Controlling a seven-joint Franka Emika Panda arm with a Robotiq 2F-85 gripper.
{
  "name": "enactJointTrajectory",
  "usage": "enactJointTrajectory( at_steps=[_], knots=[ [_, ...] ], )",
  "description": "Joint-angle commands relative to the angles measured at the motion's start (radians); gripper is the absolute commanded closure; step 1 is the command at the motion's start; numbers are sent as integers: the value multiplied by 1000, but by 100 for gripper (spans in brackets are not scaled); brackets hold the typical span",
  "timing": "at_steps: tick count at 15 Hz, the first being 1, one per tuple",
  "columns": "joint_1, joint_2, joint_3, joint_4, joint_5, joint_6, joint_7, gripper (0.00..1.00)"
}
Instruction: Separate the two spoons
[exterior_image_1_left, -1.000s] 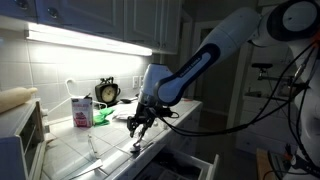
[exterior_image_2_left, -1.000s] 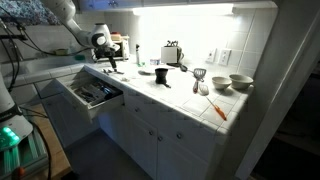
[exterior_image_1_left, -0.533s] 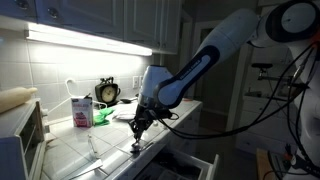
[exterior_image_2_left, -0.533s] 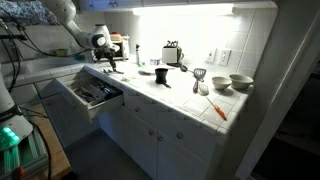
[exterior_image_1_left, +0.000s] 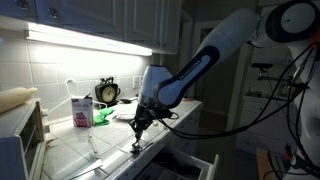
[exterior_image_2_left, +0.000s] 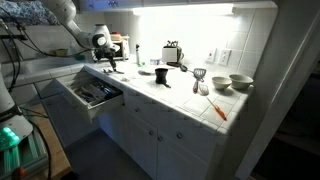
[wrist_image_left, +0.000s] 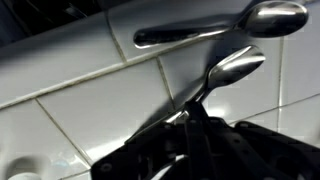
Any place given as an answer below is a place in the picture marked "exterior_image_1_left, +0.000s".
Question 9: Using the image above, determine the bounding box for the white plate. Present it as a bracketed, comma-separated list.
[112, 109, 138, 122]

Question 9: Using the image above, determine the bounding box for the black base cable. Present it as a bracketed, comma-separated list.
[266, 43, 320, 178]

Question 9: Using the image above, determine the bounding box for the blue-grey upper wall cabinet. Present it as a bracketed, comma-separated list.
[0, 0, 183, 55]

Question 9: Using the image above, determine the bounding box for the under-cabinet strip light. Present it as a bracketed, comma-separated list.
[24, 22, 154, 57]

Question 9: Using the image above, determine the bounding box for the thin metal wire utensil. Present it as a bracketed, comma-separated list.
[86, 133, 101, 161]

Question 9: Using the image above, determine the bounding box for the white power cable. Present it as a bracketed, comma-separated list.
[46, 77, 110, 116]

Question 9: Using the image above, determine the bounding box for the white wall outlet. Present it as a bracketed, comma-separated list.
[131, 75, 140, 90]

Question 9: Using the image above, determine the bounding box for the metal spoon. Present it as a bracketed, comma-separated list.
[129, 139, 142, 154]

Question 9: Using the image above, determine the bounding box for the black twin-bell alarm clock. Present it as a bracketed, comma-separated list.
[94, 76, 122, 108]

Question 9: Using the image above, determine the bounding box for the wooden rolling pin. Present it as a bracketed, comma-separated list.
[0, 86, 39, 114]

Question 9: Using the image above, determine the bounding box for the open white cutlery drawer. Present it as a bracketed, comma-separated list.
[132, 147, 221, 180]

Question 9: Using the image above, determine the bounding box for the green cloth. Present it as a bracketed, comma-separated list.
[92, 107, 116, 127]

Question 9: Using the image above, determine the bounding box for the black metal bar mount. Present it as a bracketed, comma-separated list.
[250, 62, 310, 91]

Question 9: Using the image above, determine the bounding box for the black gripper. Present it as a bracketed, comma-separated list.
[128, 105, 158, 142]

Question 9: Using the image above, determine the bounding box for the white carton with red print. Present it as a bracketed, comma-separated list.
[70, 95, 95, 128]

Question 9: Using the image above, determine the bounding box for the dark round cabinet knob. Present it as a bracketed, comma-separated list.
[14, 0, 30, 10]
[46, 6, 60, 20]

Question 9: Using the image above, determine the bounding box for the black ladle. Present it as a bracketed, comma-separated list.
[119, 96, 139, 105]

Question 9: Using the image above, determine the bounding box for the white toaster oven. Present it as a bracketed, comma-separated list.
[0, 97, 47, 180]

